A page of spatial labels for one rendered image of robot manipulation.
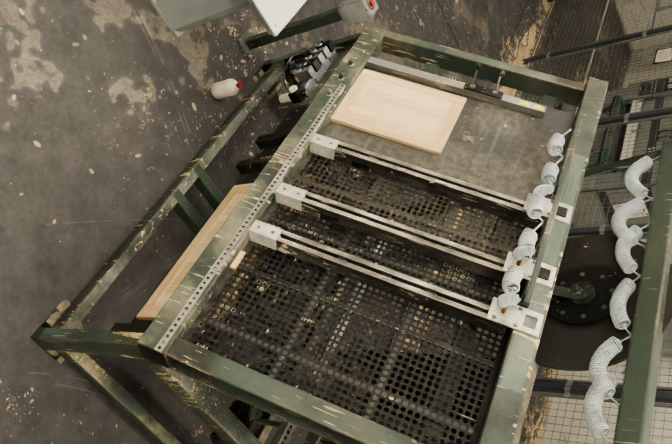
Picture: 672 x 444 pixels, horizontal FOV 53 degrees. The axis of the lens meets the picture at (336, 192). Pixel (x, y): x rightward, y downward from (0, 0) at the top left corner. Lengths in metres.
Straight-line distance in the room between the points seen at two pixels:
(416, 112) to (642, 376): 1.55
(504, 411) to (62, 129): 2.29
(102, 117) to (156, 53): 0.51
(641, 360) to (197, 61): 2.71
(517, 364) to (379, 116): 1.44
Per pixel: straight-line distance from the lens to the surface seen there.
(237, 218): 2.83
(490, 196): 2.99
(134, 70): 3.68
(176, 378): 2.71
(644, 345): 2.98
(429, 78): 3.56
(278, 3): 3.40
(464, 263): 2.75
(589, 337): 3.14
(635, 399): 2.85
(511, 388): 2.43
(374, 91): 3.47
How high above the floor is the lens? 2.90
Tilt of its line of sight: 38 degrees down
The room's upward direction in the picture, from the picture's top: 83 degrees clockwise
